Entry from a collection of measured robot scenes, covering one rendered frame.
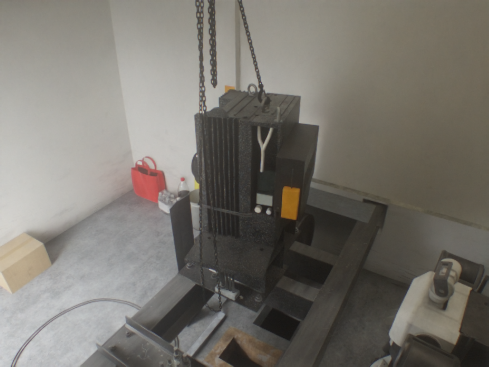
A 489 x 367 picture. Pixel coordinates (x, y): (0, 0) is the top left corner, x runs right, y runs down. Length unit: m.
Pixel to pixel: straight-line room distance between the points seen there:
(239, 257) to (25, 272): 2.10
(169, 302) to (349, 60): 1.96
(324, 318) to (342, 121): 1.46
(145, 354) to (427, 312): 1.26
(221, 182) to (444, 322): 1.21
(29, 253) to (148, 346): 1.79
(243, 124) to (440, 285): 1.05
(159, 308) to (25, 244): 1.79
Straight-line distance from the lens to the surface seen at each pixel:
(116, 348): 1.88
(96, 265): 3.37
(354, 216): 2.68
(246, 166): 1.70
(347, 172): 2.85
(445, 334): 1.12
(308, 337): 1.86
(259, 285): 1.97
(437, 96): 2.55
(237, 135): 1.67
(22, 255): 3.36
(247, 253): 1.89
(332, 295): 2.06
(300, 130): 1.86
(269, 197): 1.78
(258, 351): 2.60
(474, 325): 1.17
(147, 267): 3.21
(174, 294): 2.05
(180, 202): 2.07
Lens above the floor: 2.17
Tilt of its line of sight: 31 degrees down
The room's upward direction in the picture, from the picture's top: straight up
